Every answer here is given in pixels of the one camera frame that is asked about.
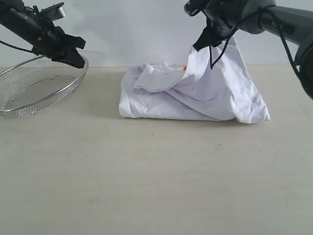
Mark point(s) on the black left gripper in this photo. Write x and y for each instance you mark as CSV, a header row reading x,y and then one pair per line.
x,y
49,40

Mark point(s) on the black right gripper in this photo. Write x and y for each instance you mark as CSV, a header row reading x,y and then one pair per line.
x,y
222,16

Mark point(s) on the white printed t-shirt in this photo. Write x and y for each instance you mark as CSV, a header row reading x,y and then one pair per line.
x,y
214,86

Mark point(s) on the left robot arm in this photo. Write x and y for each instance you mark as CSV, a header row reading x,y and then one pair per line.
x,y
8,10

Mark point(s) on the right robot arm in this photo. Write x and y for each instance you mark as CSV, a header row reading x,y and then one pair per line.
x,y
293,26

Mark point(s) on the metal mesh basket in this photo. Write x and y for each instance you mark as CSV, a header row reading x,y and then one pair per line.
x,y
36,84

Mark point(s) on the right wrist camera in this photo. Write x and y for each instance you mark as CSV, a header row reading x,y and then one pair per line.
x,y
193,7

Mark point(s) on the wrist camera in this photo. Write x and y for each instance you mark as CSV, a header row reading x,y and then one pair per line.
x,y
54,12
193,7

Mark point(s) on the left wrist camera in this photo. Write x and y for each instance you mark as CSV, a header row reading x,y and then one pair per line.
x,y
54,12

